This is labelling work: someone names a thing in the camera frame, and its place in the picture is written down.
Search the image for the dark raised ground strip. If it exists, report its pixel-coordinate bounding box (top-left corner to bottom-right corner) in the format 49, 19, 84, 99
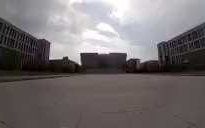
0, 73, 73, 84

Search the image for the small dark building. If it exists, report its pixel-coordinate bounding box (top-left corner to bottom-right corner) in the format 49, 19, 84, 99
125, 58, 142, 73

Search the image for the tall building with window rows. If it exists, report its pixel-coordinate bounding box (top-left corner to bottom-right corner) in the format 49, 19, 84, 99
156, 17, 205, 72

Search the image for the low dark building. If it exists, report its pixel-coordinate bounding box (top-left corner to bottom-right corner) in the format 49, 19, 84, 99
48, 56, 81, 74

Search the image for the wide dark blocky building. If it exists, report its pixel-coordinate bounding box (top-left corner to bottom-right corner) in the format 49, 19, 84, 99
79, 51, 128, 75

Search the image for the large building with window grid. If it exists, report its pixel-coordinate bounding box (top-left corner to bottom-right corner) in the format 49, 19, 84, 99
0, 13, 52, 73

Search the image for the low pale-roofed building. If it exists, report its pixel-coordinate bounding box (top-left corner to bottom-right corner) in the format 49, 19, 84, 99
139, 59, 160, 73

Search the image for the grey paved plaza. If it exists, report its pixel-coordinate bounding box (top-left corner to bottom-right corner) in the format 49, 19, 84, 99
0, 72, 205, 128

